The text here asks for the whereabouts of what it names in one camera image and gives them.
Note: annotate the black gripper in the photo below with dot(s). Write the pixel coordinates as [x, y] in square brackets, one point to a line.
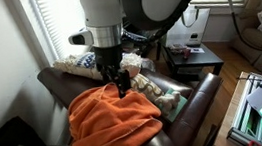
[109, 57]

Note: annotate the orange towel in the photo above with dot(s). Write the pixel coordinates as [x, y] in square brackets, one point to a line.
[110, 126]

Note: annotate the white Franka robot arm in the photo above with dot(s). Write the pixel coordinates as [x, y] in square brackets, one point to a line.
[102, 6]

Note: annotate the yellow wave pattern pillow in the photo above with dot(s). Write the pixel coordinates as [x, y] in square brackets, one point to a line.
[144, 86]

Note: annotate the blue white knitted pillow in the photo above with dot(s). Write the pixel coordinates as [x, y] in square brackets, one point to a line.
[84, 62]

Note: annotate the crumpled white paper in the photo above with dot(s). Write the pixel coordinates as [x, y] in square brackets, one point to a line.
[131, 64]

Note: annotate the green book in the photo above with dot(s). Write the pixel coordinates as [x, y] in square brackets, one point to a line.
[179, 109]

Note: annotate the red soda can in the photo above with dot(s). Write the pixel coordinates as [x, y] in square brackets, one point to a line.
[186, 53]

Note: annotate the brown leather armchair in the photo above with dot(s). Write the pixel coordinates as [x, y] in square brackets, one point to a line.
[185, 130]

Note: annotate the white printed card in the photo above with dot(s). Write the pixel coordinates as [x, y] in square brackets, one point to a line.
[197, 50]

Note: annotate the black coffee table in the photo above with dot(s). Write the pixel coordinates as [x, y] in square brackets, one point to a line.
[200, 59]

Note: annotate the beige sofa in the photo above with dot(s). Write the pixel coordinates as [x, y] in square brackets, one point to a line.
[256, 51]

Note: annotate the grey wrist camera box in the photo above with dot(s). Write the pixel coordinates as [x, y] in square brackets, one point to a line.
[79, 38]

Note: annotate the aluminium rail frame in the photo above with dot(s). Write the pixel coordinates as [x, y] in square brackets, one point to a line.
[243, 113]

